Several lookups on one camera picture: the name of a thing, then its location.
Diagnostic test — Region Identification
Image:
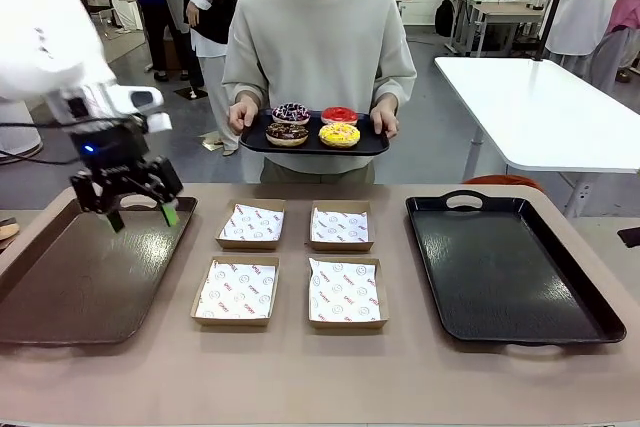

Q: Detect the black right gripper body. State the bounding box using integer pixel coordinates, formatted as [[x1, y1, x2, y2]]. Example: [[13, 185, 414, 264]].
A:
[[617, 226, 640, 250]]

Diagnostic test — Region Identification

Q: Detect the bystander in black white clothes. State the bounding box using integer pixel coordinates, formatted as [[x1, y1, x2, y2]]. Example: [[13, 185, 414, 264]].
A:
[[182, 0, 240, 156]]

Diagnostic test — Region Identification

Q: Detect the person's left hand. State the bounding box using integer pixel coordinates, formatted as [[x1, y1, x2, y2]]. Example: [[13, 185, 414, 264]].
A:
[[369, 99, 400, 140]]

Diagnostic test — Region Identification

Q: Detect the black serving tray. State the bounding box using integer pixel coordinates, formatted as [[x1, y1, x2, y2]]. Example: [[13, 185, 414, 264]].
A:
[[238, 108, 391, 156]]

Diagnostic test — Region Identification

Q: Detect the white table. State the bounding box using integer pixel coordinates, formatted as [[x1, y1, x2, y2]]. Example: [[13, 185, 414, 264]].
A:
[[433, 56, 640, 219]]

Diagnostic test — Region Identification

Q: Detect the person's left forearm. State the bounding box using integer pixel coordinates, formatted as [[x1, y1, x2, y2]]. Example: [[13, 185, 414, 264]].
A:
[[372, 41, 419, 111]]

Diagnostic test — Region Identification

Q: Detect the purple white striped donut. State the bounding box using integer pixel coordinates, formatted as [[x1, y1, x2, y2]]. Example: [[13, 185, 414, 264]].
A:
[[271, 101, 312, 126]]

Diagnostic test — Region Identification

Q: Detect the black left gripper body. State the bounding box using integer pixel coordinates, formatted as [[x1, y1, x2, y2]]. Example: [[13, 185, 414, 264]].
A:
[[69, 119, 151, 213]]

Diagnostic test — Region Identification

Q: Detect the cardboard box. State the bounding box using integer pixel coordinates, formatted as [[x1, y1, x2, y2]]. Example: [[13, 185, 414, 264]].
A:
[[163, 38, 184, 72]]

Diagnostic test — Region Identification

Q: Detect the pink cloth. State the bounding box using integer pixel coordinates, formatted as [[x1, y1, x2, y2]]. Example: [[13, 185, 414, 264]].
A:
[[605, 0, 640, 37]]

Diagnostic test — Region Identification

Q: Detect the grey background desk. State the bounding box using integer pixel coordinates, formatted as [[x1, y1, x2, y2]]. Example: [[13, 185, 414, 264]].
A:
[[446, 0, 547, 57]]

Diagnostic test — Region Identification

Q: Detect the black pole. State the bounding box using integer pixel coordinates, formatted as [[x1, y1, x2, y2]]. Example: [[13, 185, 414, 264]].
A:
[[531, 0, 577, 64]]

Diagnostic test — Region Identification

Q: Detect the kraft paper food box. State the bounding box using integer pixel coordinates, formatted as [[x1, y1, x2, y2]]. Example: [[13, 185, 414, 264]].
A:
[[305, 199, 376, 253], [214, 198, 287, 252], [303, 255, 390, 331], [189, 255, 281, 328]]

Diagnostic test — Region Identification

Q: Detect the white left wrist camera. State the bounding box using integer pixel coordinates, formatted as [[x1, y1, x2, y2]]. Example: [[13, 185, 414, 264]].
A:
[[105, 84, 174, 134]]

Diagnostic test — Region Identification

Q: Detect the orange chair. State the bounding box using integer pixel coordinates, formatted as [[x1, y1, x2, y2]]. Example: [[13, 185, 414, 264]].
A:
[[462, 174, 545, 193]]

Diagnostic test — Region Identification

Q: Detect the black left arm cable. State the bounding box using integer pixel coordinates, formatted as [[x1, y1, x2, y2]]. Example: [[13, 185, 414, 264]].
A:
[[0, 119, 90, 166]]

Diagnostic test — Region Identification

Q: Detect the black tray with handles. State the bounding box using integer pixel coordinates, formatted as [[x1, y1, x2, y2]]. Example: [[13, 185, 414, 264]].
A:
[[405, 189, 628, 348]]

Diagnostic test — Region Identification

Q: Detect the white printed paper liner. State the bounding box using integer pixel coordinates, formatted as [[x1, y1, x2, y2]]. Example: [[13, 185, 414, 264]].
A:
[[221, 202, 285, 242], [310, 207, 370, 244], [307, 257, 383, 324], [195, 258, 278, 321]]

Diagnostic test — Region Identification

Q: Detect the chocolate sprinkled donut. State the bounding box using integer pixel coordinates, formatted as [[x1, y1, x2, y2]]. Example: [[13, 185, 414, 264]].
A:
[[265, 121, 310, 148]]

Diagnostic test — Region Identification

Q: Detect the yellow sprinkled donut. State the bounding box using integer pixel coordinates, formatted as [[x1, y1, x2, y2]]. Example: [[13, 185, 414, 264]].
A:
[[318, 122, 362, 149]]

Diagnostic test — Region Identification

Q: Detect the brown plastic tray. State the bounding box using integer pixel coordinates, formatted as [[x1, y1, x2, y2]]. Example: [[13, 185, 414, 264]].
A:
[[0, 186, 199, 346]]

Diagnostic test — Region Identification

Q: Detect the tan glazed donut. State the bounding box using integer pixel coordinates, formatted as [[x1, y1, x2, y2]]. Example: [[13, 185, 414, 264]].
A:
[[0, 216, 21, 249]]

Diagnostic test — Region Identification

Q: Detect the person in beige sweater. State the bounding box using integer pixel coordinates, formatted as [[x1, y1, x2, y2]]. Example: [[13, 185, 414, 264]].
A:
[[221, 0, 419, 186]]

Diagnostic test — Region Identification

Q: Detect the person's right hand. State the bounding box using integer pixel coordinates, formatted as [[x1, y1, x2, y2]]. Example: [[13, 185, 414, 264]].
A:
[[227, 100, 262, 135]]

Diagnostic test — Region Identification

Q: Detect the white round pedestal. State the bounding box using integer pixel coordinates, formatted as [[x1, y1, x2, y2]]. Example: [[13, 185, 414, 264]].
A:
[[0, 95, 44, 159]]

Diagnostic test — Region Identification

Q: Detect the red glazed donut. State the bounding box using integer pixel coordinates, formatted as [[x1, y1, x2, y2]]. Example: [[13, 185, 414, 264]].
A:
[[320, 105, 360, 127]]

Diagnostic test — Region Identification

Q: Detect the person's right forearm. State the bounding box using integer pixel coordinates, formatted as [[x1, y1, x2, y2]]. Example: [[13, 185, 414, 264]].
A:
[[221, 41, 272, 109]]

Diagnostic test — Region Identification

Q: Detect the black backpack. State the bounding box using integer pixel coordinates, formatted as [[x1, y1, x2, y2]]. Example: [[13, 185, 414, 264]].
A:
[[434, 0, 457, 39]]

